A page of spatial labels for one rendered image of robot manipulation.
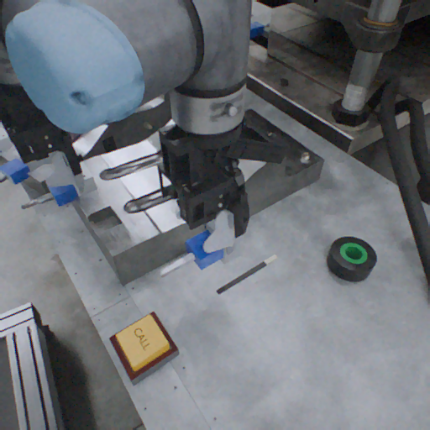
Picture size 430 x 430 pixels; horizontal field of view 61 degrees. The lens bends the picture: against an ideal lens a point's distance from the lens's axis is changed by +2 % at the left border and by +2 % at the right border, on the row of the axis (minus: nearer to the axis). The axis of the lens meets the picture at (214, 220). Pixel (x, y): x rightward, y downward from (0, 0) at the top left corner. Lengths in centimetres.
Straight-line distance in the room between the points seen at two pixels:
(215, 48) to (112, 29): 9
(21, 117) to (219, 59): 38
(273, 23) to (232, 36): 102
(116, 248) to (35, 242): 134
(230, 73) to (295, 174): 48
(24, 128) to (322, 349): 57
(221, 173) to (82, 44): 23
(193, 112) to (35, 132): 33
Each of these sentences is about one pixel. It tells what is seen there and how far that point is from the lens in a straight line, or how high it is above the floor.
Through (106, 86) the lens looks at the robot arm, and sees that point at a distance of 24.
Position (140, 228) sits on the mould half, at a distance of 63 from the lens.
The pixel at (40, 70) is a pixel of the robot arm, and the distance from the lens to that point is 25.
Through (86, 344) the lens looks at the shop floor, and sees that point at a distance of 156.
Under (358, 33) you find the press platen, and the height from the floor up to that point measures 102.
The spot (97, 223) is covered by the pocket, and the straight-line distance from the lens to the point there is 70.
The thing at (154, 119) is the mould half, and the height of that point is 84.
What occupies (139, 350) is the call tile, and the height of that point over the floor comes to 84.
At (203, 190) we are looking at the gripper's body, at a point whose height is 109.
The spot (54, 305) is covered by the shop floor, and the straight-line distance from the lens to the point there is 169.
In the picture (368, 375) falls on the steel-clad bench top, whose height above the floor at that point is 80.
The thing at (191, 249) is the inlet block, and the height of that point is 94.
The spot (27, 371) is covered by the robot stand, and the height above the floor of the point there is 23.
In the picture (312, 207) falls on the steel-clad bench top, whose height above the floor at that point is 80.
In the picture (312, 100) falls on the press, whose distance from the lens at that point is 120.
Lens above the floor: 136
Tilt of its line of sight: 48 degrees down
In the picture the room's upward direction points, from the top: straight up
